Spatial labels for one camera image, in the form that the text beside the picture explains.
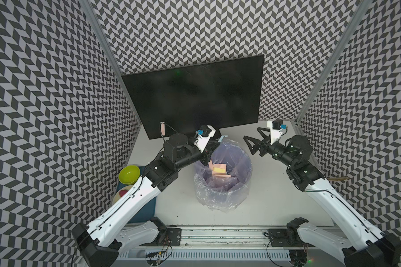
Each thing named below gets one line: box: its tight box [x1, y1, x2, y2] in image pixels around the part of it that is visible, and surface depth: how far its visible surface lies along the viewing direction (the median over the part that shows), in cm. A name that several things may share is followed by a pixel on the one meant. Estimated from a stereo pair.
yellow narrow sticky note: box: [212, 166, 226, 173], surface depth 84 cm
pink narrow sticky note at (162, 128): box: [160, 122, 166, 136], surface depth 86 cm
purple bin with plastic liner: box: [193, 139, 253, 213], surface depth 69 cm
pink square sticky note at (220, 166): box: [212, 163, 227, 175], surface depth 84 cm
